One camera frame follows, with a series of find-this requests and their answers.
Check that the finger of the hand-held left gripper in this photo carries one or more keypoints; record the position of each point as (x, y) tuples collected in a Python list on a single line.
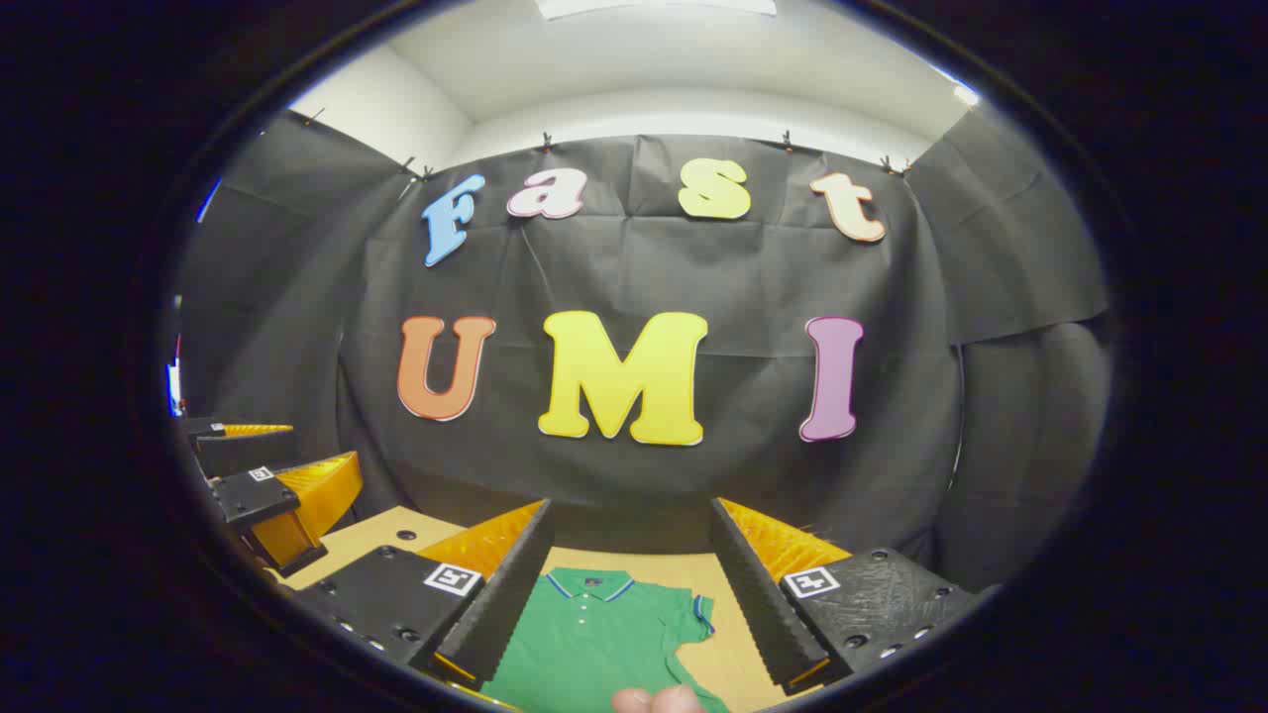
[(203, 429), (253, 495)]

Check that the row of backdrop clips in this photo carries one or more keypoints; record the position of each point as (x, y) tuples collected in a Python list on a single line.
[(545, 142)]

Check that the black backdrop cloth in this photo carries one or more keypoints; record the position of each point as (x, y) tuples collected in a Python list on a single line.
[(634, 267)]

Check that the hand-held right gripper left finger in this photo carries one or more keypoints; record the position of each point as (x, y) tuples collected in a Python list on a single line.
[(510, 594)]

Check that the bright monitor screen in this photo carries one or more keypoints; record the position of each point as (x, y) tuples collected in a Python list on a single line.
[(175, 386)]

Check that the green T-shirt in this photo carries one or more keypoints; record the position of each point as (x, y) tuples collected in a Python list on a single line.
[(594, 644)]

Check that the ceiling light panel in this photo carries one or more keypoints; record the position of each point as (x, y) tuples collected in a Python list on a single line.
[(654, 6)]

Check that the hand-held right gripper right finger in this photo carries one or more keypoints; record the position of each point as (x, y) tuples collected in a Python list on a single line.
[(753, 594)]

